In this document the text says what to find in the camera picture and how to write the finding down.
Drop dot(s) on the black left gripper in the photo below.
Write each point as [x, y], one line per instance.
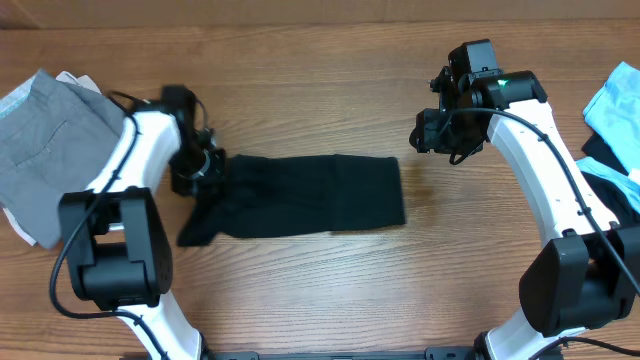
[183, 185]

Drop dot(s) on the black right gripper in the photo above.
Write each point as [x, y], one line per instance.
[428, 138]

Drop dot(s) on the black t-shirt with white logo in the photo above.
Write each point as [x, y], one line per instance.
[267, 198]

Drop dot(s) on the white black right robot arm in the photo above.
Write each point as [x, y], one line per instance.
[586, 275]

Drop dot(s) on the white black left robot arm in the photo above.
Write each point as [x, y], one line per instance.
[116, 260]

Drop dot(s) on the folded grey shirt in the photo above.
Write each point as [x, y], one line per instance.
[50, 155]

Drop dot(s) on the light blue garment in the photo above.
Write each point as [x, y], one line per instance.
[613, 113]

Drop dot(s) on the folded white garment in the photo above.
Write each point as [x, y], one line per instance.
[75, 82]

